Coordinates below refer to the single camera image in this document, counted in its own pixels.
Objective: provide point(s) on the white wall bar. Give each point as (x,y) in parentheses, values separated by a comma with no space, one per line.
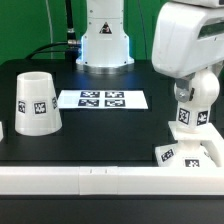
(111,181)
(216,151)
(1,132)

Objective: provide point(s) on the white marker sheet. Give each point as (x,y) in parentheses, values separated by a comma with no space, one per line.
(102,99)

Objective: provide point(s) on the white front wall bar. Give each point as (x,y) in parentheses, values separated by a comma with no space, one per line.
(111,181)

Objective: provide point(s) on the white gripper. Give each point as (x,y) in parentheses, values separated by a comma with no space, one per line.
(189,37)

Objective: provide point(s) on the white right wall bar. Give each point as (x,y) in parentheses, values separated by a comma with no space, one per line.
(216,151)

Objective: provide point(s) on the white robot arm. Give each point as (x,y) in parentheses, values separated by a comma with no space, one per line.
(105,45)

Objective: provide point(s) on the white lamp base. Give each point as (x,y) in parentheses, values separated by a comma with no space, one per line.
(189,149)

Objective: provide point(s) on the white left wall bar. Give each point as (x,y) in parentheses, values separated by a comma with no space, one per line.
(1,132)

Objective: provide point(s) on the white lamp bulb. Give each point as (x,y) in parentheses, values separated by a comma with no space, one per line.
(194,114)

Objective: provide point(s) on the white conical lamp shade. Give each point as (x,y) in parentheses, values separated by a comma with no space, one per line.
(37,111)

